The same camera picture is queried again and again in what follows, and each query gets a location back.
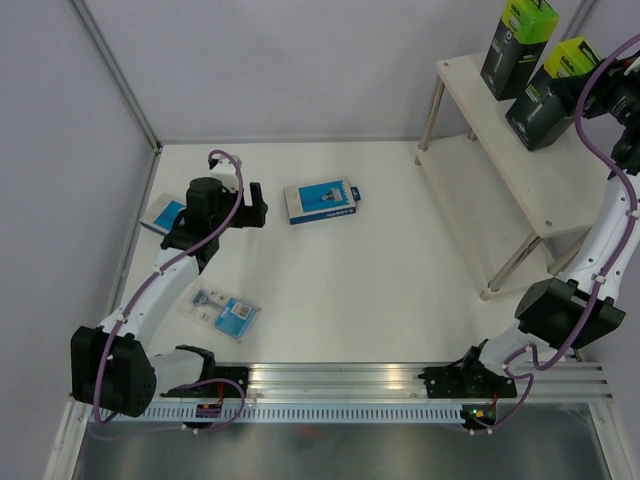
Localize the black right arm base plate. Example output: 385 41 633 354
417 364 517 399

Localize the left blue Harry's razor box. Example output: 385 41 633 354
139 193 186 236

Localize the left aluminium frame post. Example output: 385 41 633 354
67 0 162 153

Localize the clear blue razor blister pack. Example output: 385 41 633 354
177 279 261 343

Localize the white slotted cable duct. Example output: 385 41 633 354
137 402 464 424

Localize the green black Gillette box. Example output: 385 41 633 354
480 0 559 101
505 66 575 151

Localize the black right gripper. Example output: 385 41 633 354
550 54 640 129

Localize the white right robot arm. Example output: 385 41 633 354
456 37 639 395

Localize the aluminium front rail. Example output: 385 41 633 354
68 362 614 402

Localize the white two-tier shelf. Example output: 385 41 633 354
415 54 607 300

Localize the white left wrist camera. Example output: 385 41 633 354
209 155 239 193

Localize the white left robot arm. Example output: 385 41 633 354
70 177 268 421

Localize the right aluminium frame post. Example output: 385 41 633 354
539 0 599 89

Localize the centre blue Harry's razor box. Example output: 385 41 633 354
283 177 361 225

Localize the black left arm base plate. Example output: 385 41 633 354
160 366 250 400

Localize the blue harry's razor box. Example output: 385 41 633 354
283 177 361 225
139 193 186 236

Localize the aluminium frame post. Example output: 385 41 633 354
67 0 162 153
539 0 599 89

